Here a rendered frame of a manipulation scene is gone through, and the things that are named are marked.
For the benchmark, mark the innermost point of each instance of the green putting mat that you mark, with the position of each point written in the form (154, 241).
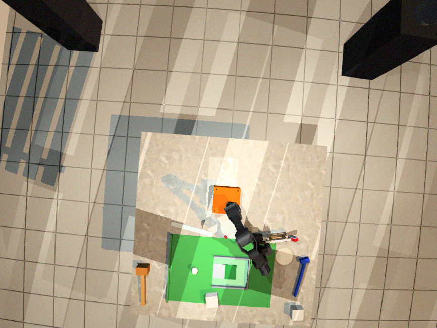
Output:
(198, 252)

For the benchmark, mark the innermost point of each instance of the blue putter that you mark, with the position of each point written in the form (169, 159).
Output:
(303, 261)

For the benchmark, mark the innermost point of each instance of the red putter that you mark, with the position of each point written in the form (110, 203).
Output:
(290, 237)

